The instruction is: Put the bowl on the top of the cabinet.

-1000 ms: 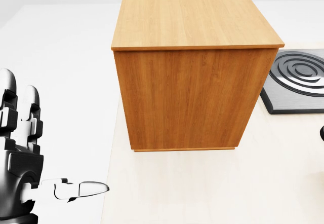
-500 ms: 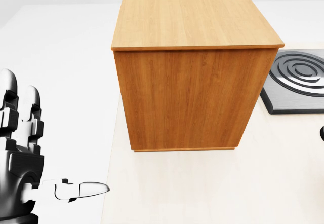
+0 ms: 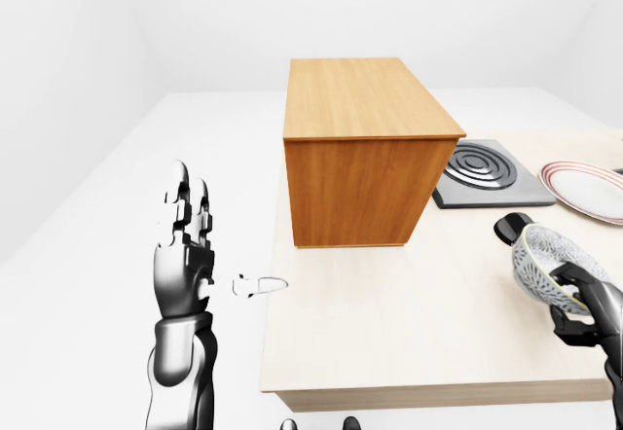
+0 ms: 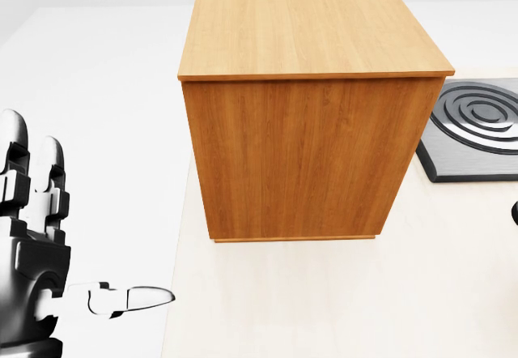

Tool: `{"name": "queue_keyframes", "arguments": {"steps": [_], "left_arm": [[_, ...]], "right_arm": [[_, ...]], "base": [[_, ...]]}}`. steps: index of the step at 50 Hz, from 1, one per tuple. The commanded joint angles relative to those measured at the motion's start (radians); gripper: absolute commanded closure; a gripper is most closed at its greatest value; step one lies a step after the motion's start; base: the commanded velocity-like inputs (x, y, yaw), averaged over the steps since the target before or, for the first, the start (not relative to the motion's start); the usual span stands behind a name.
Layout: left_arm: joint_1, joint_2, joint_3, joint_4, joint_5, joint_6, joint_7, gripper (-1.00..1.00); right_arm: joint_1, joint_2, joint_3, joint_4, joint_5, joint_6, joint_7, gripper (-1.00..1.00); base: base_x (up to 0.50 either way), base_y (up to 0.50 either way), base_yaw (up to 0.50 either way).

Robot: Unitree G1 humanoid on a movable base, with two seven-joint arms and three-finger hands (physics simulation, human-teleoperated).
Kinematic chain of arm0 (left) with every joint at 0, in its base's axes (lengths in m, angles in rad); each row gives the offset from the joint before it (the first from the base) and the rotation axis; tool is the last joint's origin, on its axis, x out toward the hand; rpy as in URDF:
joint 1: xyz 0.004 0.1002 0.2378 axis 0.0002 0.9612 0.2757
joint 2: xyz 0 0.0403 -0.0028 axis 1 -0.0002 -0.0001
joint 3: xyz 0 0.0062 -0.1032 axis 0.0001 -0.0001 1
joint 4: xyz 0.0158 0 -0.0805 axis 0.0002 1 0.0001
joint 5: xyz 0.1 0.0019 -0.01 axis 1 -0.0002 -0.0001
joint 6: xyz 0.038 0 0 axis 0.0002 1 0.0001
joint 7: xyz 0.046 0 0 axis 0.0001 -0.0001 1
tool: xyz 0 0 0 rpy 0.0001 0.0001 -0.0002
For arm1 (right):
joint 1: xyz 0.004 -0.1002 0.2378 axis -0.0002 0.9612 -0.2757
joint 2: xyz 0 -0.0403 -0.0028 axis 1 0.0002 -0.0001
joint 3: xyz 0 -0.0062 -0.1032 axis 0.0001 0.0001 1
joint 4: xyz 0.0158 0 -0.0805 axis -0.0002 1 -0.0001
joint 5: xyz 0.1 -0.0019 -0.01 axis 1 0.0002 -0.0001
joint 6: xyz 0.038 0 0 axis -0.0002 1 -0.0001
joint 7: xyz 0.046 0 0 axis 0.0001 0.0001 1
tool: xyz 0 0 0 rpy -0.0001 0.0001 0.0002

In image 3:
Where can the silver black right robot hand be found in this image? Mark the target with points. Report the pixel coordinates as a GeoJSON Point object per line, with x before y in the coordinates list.
{"type": "Point", "coordinates": [591, 303]}

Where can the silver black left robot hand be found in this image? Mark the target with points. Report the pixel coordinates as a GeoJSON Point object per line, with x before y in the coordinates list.
{"type": "Point", "coordinates": [172, 279]}

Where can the grey patterned bowl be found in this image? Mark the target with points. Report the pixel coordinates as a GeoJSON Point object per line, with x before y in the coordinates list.
{"type": "Point", "coordinates": [545, 264]}

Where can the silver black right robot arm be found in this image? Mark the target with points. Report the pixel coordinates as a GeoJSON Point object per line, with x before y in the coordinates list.
{"type": "Point", "coordinates": [615, 381]}

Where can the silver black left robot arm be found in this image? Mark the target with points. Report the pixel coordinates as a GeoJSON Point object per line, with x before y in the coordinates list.
{"type": "Point", "coordinates": [177, 376]}

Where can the wooden cabinet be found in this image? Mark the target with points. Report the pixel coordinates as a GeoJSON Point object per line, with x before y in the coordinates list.
{"type": "Point", "coordinates": [360, 157]}

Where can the round black knob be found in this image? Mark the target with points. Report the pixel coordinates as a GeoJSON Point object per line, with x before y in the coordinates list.
{"type": "Point", "coordinates": [511, 228]}

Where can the white plate with red rings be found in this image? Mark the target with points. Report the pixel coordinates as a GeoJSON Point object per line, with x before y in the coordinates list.
{"type": "Point", "coordinates": [584, 191]}

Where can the flat dark stove plate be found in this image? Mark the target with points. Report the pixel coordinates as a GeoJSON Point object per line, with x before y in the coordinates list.
{"type": "Point", "coordinates": [487, 177]}

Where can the small dark rounded shape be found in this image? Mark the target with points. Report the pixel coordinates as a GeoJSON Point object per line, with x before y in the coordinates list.
{"type": "Point", "coordinates": [351, 423]}
{"type": "Point", "coordinates": [289, 425]}

